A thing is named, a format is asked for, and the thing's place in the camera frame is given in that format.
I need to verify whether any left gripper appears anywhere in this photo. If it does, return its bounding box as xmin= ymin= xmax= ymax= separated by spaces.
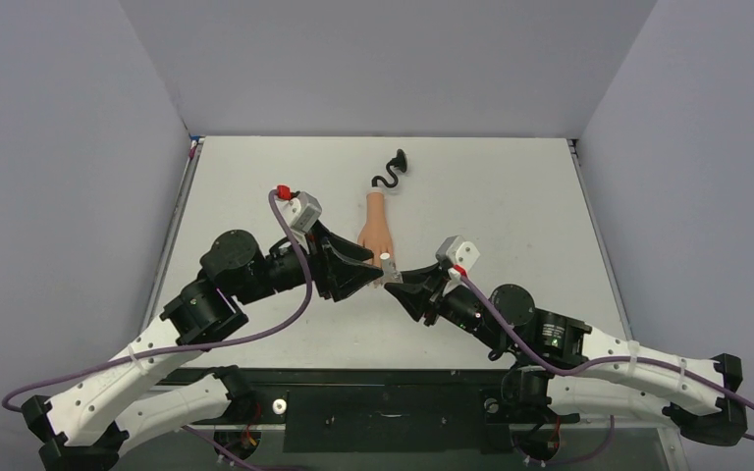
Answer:
xmin=236 ymin=218 xmax=383 ymax=305

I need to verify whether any clear nail polish bottle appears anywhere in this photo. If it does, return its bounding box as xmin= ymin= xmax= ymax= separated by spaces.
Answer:
xmin=381 ymin=264 xmax=403 ymax=285

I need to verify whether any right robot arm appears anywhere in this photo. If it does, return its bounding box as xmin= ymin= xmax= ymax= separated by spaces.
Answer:
xmin=385 ymin=265 xmax=747 ymax=446

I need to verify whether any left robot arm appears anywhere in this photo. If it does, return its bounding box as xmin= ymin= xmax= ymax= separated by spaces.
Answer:
xmin=21 ymin=224 xmax=382 ymax=470

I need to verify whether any mannequin practice hand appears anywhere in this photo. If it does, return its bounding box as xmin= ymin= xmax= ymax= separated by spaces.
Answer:
xmin=357 ymin=189 xmax=394 ymax=267

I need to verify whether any black flexible hand stand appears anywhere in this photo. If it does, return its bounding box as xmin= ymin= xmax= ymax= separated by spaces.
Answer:
xmin=371 ymin=148 xmax=408 ymax=189

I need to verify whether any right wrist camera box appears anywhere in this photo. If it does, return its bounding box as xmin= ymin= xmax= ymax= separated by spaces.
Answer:
xmin=435 ymin=235 xmax=480 ymax=272

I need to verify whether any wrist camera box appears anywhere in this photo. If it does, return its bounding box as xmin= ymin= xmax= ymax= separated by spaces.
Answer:
xmin=435 ymin=235 xmax=480 ymax=272
xmin=283 ymin=191 xmax=322 ymax=235

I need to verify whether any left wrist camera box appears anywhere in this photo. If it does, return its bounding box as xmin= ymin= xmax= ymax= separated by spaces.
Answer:
xmin=283 ymin=191 xmax=322 ymax=235

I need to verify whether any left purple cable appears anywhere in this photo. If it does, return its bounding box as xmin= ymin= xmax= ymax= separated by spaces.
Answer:
xmin=1 ymin=184 xmax=315 ymax=471

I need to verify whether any purple cable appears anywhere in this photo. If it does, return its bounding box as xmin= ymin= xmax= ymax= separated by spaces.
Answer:
xmin=452 ymin=265 xmax=754 ymax=466
xmin=1 ymin=184 xmax=315 ymax=471

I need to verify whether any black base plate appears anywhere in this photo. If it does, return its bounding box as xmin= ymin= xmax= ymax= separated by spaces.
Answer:
xmin=192 ymin=368 xmax=579 ymax=454

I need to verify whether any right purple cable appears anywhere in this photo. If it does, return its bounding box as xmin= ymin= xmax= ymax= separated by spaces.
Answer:
xmin=452 ymin=265 xmax=754 ymax=466

